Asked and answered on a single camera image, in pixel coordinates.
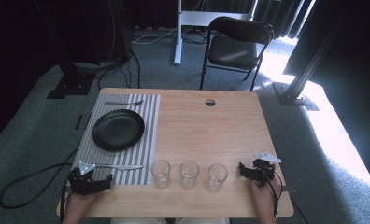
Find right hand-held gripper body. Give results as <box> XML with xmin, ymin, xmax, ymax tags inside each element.
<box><xmin>250</xmin><ymin>151</ymin><xmax>282</xmax><ymax>188</ymax></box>

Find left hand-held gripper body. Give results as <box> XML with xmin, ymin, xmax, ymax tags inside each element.
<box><xmin>68</xmin><ymin>160</ymin><xmax>98</xmax><ymax>197</ymax></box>

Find person's left hand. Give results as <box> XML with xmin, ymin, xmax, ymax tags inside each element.
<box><xmin>62</xmin><ymin>191</ymin><xmax>103</xmax><ymax>224</ymax></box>

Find person's right hand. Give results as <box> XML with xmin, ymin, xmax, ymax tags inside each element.
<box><xmin>249</xmin><ymin>176</ymin><xmax>283</xmax><ymax>224</ymax></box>

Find silver table knife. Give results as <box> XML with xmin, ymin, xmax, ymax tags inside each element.
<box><xmin>93</xmin><ymin>163</ymin><xmax>146</xmax><ymax>172</ymax></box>

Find clear drinking glass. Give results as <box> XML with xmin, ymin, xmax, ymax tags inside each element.
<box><xmin>204</xmin><ymin>162</ymin><xmax>229</xmax><ymax>194</ymax></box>
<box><xmin>150</xmin><ymin>159</ymin><xmax>172</xmax><ymax>190</ymax></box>
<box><xmin>178</xmin><ymin>160</ymin><xmax>201</xmax><ymax>191</ymax></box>

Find black round plate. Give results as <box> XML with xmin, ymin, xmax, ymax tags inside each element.
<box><xmin>92</xmin><ymin>108</ymin><xmax>146</xmax><ymax>153</ymax></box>

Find grey striped placemat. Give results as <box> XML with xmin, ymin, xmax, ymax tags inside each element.
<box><xmin>72</xmin><ymin>92</ymin><xmax>162</xmax><ymax>187</ymax></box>

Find silver fork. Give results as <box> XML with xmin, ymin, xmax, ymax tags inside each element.
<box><xmin>104</xmin><ymin>99</ymin><xmax>145</xmax><ymax>107</ymax></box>

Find black folding chair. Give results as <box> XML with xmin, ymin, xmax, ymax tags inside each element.
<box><xmin>199</xmin><ymin>16</ymin><xmax>277</xmax><ymax>92</ymax></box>

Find dark curtain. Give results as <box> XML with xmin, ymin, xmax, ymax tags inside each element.
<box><xmin>123</xmin><ymin>0</ymin><xmax>316</xmax><ymax>39</ymax></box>
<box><xmin>281</xmin><ymin>0</ymin><xmax>370</xmax><ymax>189</ymax></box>

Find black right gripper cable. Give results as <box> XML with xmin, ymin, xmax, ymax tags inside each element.
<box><xmin>259</xmin><ymin>166</ymin><xmax>310</xmax><ymax>224</ymax></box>

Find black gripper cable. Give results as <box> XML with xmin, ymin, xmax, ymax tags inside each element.
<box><xmin>259</xmin><ymin>166</ymin><xmax>310</xmax><ymax>224</ymax></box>
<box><xmin>0</xmin><ymin>148</ymin><xmax>81</xmax><ymax>224</ymax></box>

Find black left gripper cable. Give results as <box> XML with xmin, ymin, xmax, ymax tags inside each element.
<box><xmin>0</xmin><ymin>148</ymin><xmax>81</xmax><ymax>224</ymax></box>

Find metal stand with base plate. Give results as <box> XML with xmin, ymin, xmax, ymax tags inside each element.
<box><xmin>272</xmin><ymin>27</ymin><xmax>343</xmax><ymax>112</ymax></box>

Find black stand with base plate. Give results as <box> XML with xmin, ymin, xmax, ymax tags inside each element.
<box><xmin>33</xmin><ymin>0</ymin><xmax>97</xmax><ymax>100</ymax></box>

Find black floor cables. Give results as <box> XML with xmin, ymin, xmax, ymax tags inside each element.
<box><xmin>97</xmin><ymin>46</ymin><xmax>143</xmax><ymax>91</ymax></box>

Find white floor cable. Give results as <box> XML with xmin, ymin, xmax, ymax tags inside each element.
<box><xmin>131</xmin><ymin>27</ymin><xmax>178</xmax><ymax>46</ymax></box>

